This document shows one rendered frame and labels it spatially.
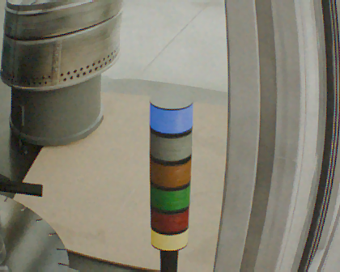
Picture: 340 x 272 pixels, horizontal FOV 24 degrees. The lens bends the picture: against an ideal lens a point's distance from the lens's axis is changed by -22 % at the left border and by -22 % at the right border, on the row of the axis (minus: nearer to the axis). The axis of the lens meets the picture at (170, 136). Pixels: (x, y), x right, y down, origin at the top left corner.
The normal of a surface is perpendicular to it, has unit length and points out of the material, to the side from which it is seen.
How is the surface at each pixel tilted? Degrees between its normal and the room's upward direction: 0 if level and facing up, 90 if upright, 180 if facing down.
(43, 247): 0
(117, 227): 0
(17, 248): 0
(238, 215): 90
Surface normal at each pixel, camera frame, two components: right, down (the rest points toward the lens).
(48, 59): 0.07, 0.47
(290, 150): -0.30, 0.44
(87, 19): 0.57, 0.39
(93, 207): 0.01, -0.88
